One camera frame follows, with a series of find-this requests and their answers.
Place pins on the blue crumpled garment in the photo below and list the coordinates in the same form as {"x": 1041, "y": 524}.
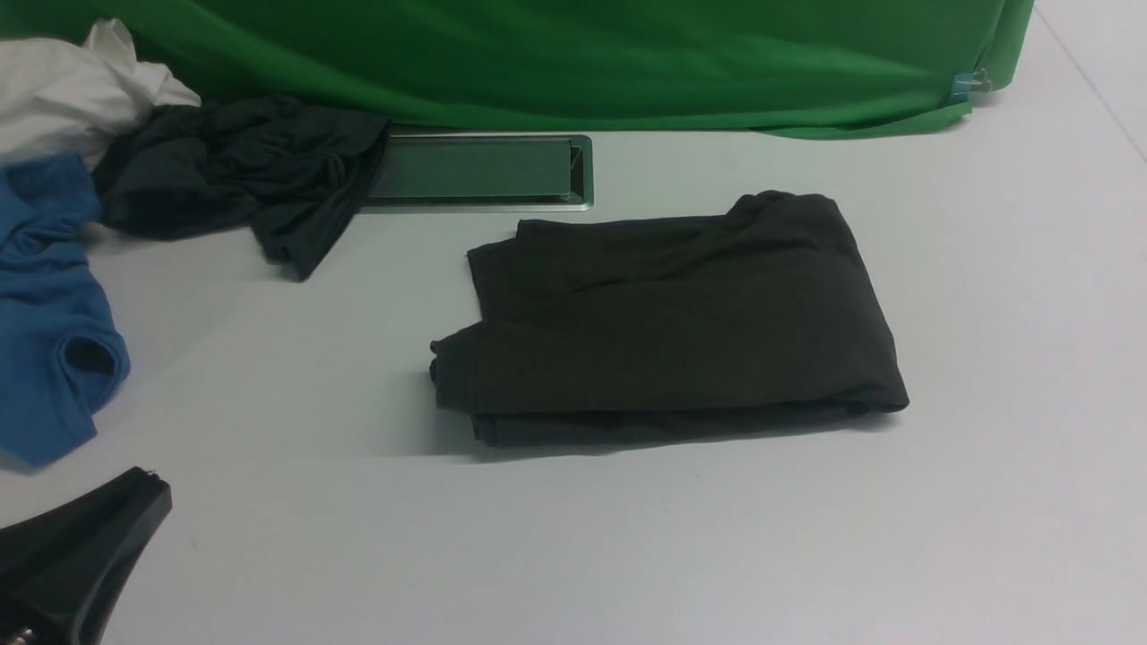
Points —
{"x": 62, "y": 358}

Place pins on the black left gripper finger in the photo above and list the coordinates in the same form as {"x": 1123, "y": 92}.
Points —
{"x": 63, "y": 571}

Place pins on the dark teal crumpled garment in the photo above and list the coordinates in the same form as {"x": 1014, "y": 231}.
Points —
{"x": 294, "y": 174}

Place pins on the green backdrop cloth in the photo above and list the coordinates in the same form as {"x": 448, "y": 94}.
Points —
{"x": 814, "y": 70}

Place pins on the white crumpled garment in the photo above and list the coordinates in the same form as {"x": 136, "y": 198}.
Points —
{"x": 60, "y": 97}

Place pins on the dark gray long-sleeved shirt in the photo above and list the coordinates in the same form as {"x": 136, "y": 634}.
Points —
{"x": 667, "y": 330}

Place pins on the blue binder clip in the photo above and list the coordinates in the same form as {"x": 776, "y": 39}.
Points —
{"x": 965, "y": 85}

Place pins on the metal table cable hatch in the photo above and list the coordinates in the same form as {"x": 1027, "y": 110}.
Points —
{"x": 467, "y": 173}

